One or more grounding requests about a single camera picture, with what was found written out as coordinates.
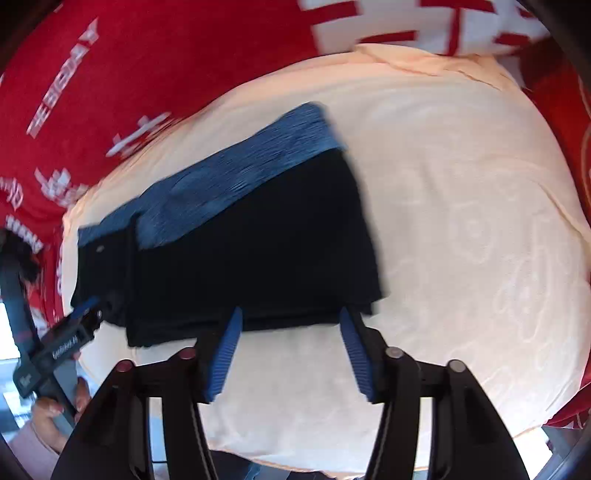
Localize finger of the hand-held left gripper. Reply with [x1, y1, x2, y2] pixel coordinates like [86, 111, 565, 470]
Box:
[69, 296, 105, 339]

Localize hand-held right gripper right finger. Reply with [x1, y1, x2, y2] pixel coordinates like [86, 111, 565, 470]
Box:
[339, 306, 532, 480]

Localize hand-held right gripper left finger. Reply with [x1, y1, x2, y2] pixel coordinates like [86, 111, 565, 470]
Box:
[51, 306, 245, 480]

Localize black pants blue floral trim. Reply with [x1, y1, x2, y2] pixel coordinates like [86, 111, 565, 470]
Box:
[76, 102, 391, 349]

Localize person's left forearm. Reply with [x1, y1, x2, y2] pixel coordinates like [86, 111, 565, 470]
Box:
[7, 422, 61, 480]

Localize person's left hand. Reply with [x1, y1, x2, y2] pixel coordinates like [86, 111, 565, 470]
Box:
[30, 376, 93, 453]

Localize dark fuzzy object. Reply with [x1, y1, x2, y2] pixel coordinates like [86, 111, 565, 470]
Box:
[0, 228, 44, 282]

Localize person's left leg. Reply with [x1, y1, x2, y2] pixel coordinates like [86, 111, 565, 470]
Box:
[210, 450, 278, 480]

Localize cream blanket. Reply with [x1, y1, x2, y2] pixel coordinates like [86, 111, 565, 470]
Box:
[60, 44, 583, 474]

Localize red printed bedsheet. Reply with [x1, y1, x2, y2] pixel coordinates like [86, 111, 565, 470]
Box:
[0, 0, 591, 430]

